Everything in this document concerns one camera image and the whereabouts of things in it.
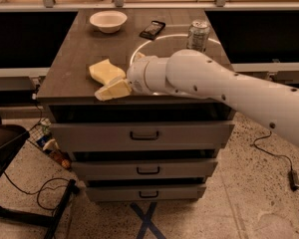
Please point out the yellow sponge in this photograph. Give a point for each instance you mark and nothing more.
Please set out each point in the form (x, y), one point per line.
(104, 72)

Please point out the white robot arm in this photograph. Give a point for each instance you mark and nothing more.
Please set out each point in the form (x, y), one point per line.
(191, 74)

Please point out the white paper bowl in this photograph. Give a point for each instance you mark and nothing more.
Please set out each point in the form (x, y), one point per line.
(108, 21)

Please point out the black snack packet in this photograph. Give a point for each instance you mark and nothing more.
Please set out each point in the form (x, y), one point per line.
(152, 30)

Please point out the silver soda can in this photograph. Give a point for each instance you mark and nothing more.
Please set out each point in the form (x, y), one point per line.
(198, 34)

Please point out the grey drawer cabinet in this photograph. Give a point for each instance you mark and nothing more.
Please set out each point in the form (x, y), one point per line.
(68, 92)

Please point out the top grey drawer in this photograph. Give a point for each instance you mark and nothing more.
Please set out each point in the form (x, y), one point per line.
(131, 136)

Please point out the grey drawer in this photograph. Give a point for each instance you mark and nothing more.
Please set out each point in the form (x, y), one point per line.
(145, 193)
(131, 136)
(144, 169)

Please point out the middle grey drawer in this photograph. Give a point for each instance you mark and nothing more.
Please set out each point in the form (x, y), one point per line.
(144, 169)

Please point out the bottom grey drawer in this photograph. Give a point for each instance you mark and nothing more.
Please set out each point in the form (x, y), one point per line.
(145, 193)

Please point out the blue tape cross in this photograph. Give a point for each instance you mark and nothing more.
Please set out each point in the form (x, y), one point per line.
(147, 223)

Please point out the wire basket with items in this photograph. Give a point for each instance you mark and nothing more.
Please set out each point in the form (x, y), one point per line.
(41, 136)

